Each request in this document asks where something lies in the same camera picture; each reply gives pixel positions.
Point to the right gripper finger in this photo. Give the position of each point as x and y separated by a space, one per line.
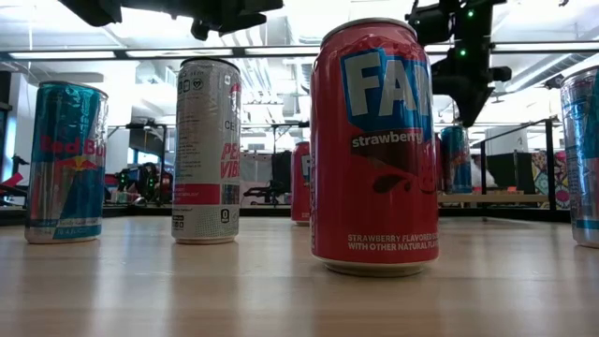
472 105
444 75

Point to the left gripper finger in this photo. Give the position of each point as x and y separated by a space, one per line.
234 25

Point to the blue silver Red Bull can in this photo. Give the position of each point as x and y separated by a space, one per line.
65 187
582 164
456 164

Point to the red Fanta strawberry can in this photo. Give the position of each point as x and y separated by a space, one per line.
301 196
374 187

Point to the white Celsius can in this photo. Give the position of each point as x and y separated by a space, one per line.
201 164

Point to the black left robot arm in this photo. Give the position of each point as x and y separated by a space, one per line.
89 9

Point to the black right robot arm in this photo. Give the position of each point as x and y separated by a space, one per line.
477 28

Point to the black partition panel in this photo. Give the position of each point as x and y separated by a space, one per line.
510 171

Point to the colourful patchwork quilt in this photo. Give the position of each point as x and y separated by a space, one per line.
540 173

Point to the black beam with light strips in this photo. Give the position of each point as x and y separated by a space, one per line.
120 54

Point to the black background robot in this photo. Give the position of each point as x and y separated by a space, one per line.
140 180

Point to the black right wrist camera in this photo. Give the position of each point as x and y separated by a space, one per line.
428 23

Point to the black aluminium table frame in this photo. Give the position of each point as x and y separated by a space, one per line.
135 211

